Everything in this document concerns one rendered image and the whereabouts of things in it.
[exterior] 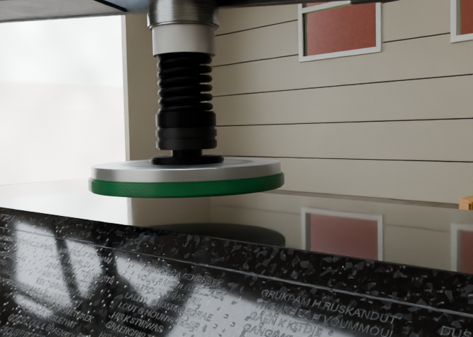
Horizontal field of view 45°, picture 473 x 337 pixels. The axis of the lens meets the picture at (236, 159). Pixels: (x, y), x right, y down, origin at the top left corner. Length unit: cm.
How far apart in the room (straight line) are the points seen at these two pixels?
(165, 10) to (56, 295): 31
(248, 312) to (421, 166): 687
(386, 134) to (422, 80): 82
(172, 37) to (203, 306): 30
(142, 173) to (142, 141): 829
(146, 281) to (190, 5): 29
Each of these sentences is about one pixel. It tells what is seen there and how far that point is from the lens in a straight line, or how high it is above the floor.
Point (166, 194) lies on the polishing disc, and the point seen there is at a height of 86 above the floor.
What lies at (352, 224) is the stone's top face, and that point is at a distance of 56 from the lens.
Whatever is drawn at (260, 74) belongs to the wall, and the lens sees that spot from 884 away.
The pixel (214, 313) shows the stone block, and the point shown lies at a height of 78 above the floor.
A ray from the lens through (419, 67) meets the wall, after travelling 730.
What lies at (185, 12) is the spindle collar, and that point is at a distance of 62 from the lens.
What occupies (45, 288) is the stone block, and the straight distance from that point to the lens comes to 61.
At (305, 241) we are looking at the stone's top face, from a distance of 47.
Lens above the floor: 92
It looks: 3 degrees down
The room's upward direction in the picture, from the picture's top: 1 degrees counter-clockwise
